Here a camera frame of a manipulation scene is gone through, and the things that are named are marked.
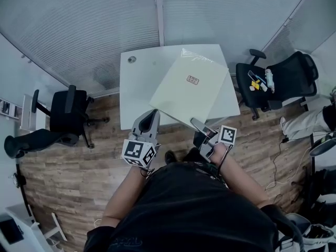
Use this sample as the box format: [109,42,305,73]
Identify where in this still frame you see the white corner desk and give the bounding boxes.
[0,206,68,252]

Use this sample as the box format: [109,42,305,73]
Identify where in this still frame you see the white table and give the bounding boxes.
[119,44,242,131]

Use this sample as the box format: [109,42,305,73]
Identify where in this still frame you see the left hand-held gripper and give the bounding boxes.
[122,109,161,169]

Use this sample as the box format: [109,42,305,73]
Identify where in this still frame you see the white office desk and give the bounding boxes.
[299,42,336,112]

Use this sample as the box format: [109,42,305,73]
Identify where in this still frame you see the black flat tablet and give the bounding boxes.
[0,218,25,245]

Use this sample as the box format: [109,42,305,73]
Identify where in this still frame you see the black equipment pile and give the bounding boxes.
[307,166,336,220]

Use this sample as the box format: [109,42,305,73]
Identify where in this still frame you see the grey and white device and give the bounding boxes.
[285,213,336,246]

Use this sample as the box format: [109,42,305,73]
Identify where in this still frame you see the person's right forearm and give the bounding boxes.
[209,142,271,209]

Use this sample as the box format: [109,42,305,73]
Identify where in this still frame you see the pale soft toy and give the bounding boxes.
[264,68,276,93]

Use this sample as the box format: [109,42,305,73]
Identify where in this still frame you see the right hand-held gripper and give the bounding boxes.
[190,117,237,164]

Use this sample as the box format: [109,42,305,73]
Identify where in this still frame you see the person's black shirt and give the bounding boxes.
[83,161,305,252]

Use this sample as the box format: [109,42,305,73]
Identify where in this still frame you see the person's left forearm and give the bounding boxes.
[101,166,148,228]

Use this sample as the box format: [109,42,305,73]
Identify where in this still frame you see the person's black trousers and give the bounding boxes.
[182,138,211,164]

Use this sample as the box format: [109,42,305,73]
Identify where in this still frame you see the black mesh office chair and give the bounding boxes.
[235,48,320,121]

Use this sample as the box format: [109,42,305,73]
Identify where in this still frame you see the white square board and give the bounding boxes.
[149,47,229,130]

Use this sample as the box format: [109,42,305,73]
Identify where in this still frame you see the dark grey rounded object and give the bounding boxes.
[309,136,336,157]

